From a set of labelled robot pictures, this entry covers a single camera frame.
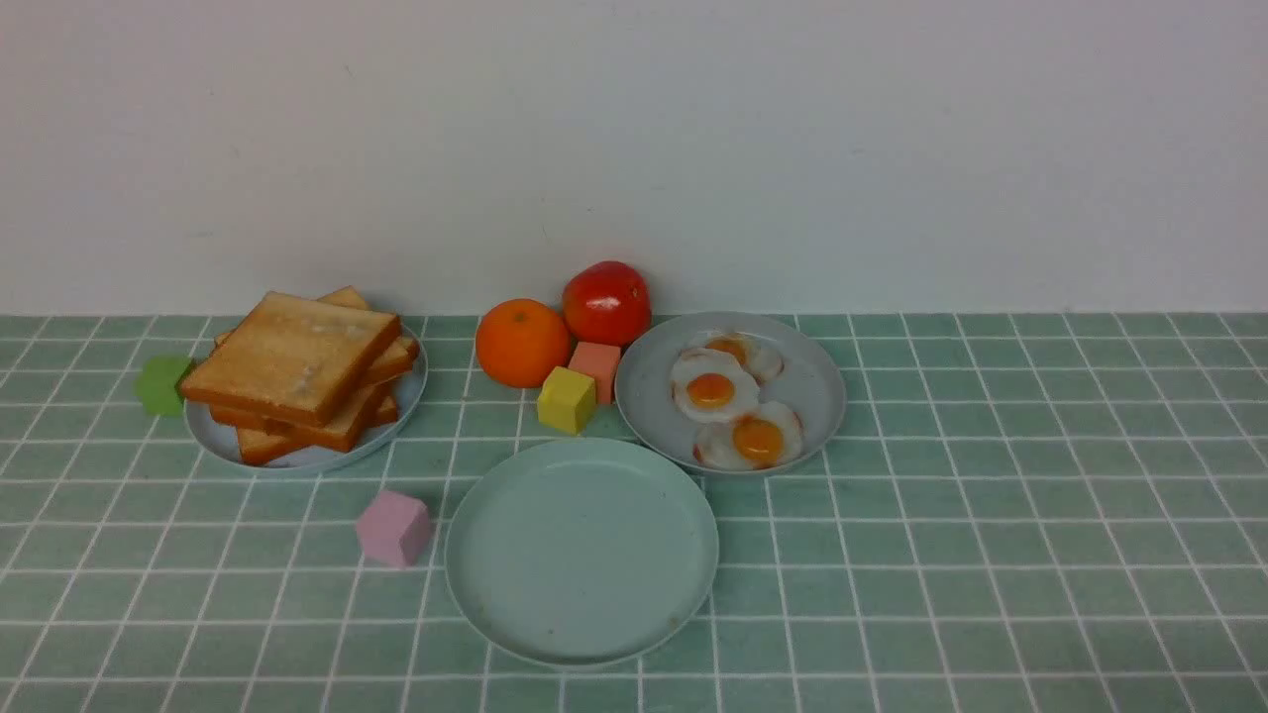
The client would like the toast slice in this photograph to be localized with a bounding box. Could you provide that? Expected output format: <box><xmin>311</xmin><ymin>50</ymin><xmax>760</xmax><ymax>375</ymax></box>
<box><xmin>183</xmin><ymin>288</ymin><xmax>416</xmax><ymax>409</ymax></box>
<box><xmin>236</xmin><ymin>395</ymin><xmax>398</xmax><ymax>466</ymax></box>
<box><xmin>180</xmin><ymin>291</ymin><xmax>402</xmax><ymax>426</ymax></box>
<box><xmin>209</xmin><ymin>382</ymin><xmax>396</xmax><ymax>453</ymax></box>

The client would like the salmon pink cube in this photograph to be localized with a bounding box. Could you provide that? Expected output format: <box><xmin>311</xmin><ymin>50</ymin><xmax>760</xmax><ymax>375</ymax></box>
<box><xmin>568</xmin><ymin>343</ymin><xmax>623</xmax><ymax>405</ymax></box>

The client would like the red tomato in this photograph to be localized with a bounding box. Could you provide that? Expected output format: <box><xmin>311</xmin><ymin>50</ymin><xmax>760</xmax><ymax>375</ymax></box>
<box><xmin>562</xmin><ymin>260</ymin><xmax>653</xmax><ymax>348</ymax></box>

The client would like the yellow cube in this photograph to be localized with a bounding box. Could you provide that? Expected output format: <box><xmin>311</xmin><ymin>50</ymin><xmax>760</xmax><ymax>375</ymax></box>
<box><xmin>536</xmin><ymin>365</ymin><xmax>597</xmax><ymax>435</ymax></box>

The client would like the grey plate with eggs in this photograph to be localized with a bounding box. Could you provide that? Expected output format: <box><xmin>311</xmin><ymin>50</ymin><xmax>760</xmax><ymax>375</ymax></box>
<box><xmin>614</xmin><ymin>311</ymin><xmax>847</xmax><ymax>474</ymax></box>

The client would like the orange fruit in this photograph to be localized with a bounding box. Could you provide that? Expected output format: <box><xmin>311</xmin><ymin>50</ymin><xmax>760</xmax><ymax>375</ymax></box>
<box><xmin>476</xmin><ymin>298</ymin><xmax>574</xmax><ymax>389</ymax></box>

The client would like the green empty plate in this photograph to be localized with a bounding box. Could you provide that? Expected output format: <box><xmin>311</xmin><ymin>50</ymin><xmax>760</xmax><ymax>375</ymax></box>
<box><xmin>443</xmin><ymin>438</ymin><xmax>720</xmax><ymax>669</ymax></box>

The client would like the grey plate with toast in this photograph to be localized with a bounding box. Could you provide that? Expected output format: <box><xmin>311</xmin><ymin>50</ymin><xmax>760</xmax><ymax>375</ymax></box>
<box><xmin>184</xmin><ymin>329</ymin><xmax>429</xmax><ymax>474</ymax></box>

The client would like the green cube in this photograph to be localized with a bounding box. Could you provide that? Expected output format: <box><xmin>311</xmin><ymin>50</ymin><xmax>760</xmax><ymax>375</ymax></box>
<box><xmin>133</xmin><ymin>354</ymin><xmax>197</xmax><ymax>417</ymax></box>

